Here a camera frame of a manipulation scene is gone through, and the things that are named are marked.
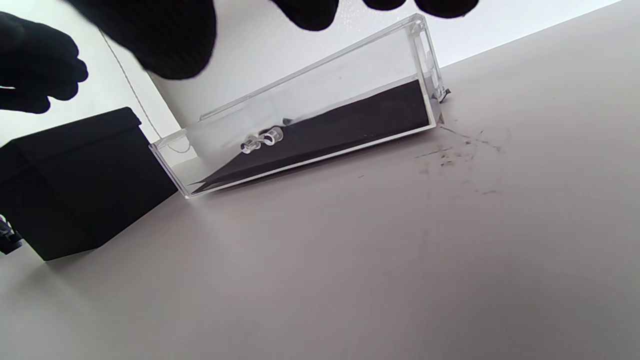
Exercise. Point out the person's left hand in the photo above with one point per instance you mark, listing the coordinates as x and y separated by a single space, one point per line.
40 60

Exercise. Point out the person's right hand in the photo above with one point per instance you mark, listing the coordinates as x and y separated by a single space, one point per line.
160 35

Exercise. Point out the black box lid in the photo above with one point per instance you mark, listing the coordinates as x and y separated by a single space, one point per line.
80 131

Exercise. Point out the black cube box base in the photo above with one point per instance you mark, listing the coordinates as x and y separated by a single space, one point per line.
100 200

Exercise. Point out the clear drawer with black liner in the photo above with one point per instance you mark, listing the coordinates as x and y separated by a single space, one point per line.
350 125

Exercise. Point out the clear acrylic drawer case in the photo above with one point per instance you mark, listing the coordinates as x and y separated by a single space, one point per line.
424 45

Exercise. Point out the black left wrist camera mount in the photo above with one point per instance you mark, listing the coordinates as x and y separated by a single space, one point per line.
9 237

